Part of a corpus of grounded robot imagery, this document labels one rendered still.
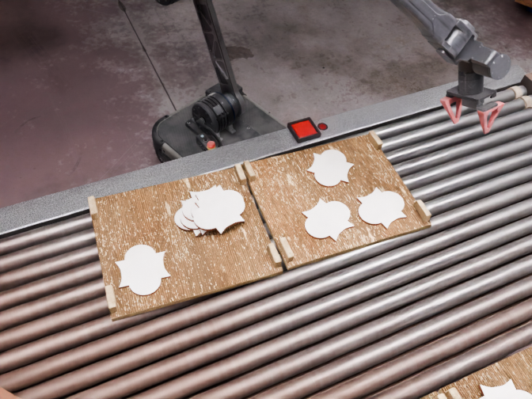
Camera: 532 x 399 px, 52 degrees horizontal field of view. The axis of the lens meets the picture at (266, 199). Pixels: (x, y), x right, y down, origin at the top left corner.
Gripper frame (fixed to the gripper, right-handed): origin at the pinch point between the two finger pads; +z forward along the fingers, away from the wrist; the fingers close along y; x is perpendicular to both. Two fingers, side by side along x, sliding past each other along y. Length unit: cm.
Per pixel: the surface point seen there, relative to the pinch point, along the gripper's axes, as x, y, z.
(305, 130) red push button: 24.1, 40.7, 3.9
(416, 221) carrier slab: 17.2, 2.2, 21.7
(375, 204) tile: 23.9, 10.0, 16.8
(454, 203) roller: 2.1, 4.0, 23.9
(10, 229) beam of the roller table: 109, 46, 0
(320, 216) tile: 39.2, 13.4, 14.7
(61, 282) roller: 103, 27, 9
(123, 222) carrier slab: 84, 34, 4
